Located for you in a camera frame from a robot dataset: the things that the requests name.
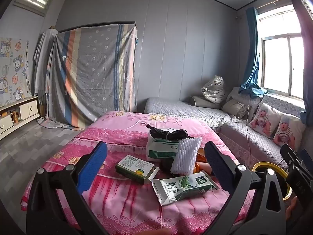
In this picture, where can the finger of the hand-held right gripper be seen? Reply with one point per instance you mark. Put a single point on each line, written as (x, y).
(292, 161)
(307, 158)

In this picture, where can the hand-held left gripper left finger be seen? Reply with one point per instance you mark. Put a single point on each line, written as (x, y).
(90, 166)

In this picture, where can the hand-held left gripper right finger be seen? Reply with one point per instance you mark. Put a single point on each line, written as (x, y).
(217, 166)

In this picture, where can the yellow-rimmed black trash bin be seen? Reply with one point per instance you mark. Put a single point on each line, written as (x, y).
(259, 164)

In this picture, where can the pink tube with blue cap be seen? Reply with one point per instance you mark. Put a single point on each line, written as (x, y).
(166, 166)

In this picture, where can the black plastic bag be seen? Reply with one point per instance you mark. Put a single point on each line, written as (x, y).
(176, 135)

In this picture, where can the person's right hand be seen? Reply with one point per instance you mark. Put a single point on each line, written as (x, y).
(291, 209)

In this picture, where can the orange wrapper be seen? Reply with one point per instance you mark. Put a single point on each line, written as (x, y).
(201, 155)

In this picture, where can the small orange item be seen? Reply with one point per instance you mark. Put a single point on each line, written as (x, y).
(197, 167)

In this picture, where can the baby print pillow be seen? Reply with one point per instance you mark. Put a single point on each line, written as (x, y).
(264, 120)
(287, 132)

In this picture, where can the white foam fruit net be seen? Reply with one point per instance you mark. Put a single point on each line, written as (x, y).
(185, 156)

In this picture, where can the pink floral tablecloth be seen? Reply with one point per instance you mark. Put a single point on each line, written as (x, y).
(117, 137)

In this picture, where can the green medicine box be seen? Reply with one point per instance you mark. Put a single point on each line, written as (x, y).
(132, 167)

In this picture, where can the flattened green-white milk carton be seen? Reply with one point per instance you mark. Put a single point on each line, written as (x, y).
(181, 187)

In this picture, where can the beige cushion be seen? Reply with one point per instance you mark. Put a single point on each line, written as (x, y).
(233, 109)

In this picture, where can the crumpled green-white milk box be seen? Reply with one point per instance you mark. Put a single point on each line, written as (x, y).
(159, 149)

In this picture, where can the grey pillow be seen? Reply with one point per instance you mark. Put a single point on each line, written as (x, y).
(200, 100)

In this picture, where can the grey quilted sofa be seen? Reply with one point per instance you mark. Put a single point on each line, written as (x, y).
(176, 107)

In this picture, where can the white low cabinet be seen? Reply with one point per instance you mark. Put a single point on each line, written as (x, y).
(27, 109)

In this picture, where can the striped cloth over wardrobe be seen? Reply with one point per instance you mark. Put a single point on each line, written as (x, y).
(93, 73)

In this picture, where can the window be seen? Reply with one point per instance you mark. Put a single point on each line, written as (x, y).
(281, 61)

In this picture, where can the blue curtain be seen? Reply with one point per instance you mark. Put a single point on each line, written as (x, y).
(251, 53)

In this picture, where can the white hanging cloth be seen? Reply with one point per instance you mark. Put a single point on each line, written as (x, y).
(44, 61)

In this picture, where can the cartoon wall poster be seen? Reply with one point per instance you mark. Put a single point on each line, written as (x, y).
(12, 73)

